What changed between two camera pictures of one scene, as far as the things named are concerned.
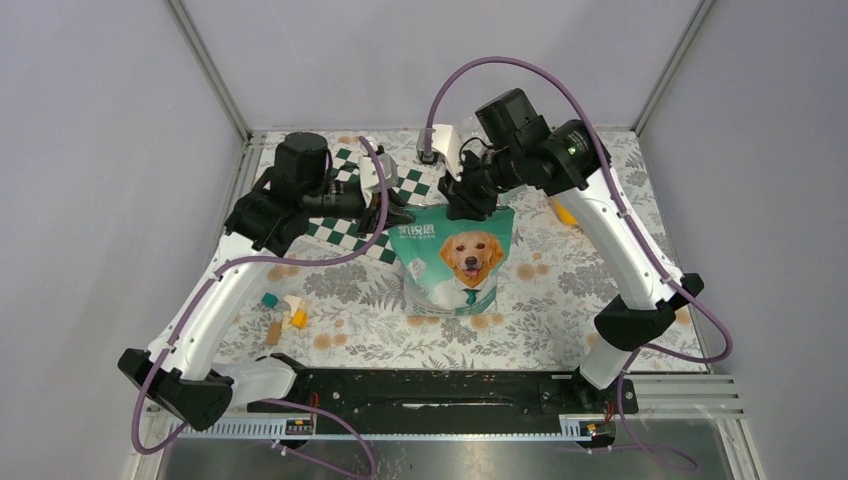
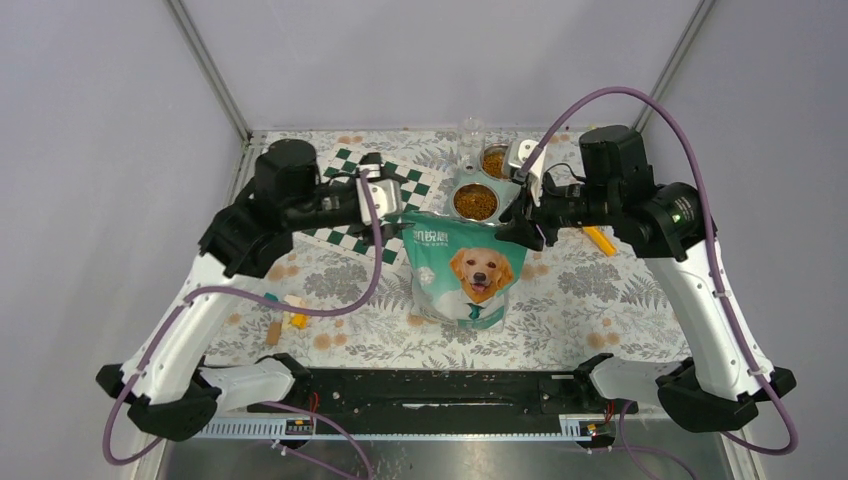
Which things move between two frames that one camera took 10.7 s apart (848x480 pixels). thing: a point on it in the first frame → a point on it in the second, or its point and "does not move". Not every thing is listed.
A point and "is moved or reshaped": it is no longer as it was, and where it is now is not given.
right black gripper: x=463 y=201 → x=522 y=228
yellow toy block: x=300 y=319 does not move
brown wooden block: x=273 y=334 does not move
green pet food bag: x=451 y=267 is moved or reshaped
